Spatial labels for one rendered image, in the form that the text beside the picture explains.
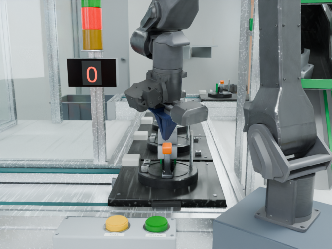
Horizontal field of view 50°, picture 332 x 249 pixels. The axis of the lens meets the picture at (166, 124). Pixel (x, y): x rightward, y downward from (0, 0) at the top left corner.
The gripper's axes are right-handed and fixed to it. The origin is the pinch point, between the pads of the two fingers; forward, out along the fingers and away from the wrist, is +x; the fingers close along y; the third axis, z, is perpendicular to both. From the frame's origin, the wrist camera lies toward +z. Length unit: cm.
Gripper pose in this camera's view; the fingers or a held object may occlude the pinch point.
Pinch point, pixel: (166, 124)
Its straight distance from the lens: 72.6
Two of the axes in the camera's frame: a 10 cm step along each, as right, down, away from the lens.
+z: -8.1, 2.3, -5.4
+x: -0.2, 9.1, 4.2
